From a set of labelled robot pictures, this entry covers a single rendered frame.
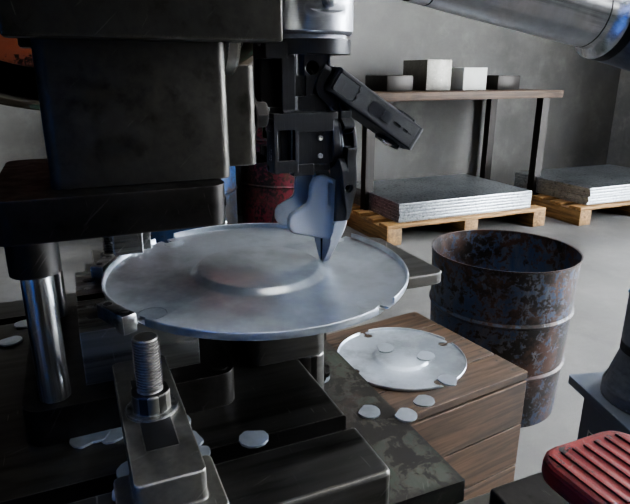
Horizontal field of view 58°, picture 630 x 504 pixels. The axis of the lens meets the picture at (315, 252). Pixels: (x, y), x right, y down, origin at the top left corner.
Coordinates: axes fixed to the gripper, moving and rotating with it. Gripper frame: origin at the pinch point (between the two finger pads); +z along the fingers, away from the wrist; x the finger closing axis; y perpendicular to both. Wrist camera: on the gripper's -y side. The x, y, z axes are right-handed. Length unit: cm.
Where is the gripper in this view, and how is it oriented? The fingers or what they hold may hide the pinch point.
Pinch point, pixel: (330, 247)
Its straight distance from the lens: 58.3
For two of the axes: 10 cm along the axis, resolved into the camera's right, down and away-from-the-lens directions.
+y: -9.2, 1.2, -3.8
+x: 4.0, 2.8, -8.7
